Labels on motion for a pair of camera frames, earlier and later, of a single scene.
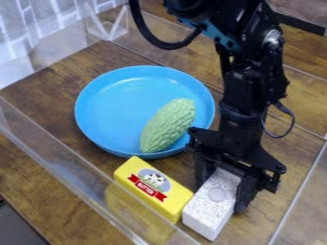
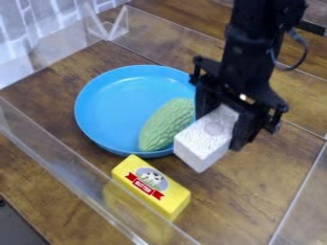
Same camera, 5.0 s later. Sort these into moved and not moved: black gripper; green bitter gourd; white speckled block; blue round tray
Moved: white speckled block; black gripper
Not moved: green bitter gourd; blue round tray
